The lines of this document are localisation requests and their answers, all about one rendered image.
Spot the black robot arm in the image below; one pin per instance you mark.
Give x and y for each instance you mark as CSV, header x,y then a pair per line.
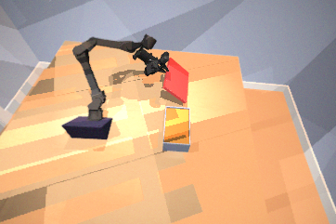
x,y
98,96

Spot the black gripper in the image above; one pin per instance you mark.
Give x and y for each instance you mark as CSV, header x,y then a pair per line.
x,y
162,60

